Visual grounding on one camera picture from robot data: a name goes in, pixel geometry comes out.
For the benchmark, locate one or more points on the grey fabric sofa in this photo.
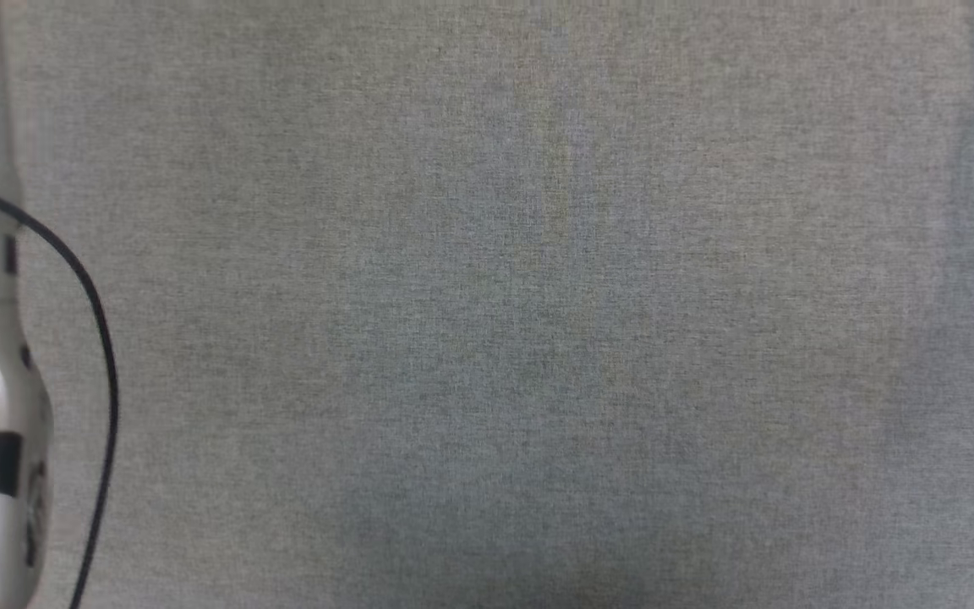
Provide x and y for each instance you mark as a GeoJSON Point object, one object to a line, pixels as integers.
{"type": "Point", "coordinates": [538, 296]}

